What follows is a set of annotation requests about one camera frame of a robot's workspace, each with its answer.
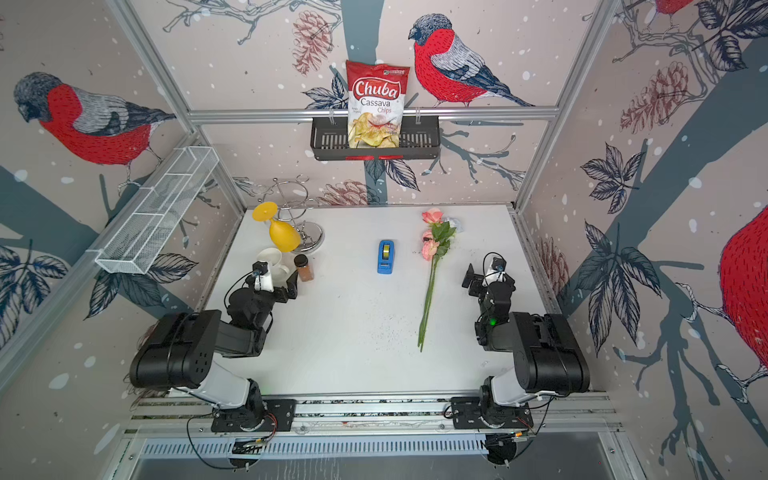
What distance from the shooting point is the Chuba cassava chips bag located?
0.83 metres

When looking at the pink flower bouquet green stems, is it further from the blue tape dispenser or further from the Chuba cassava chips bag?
the Chuba cassava chips bag

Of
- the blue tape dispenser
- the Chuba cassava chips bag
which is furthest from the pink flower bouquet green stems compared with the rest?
the Chuba cassava chips bag

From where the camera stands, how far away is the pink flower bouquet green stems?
3.11 feet

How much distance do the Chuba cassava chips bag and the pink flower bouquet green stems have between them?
0.34 meters
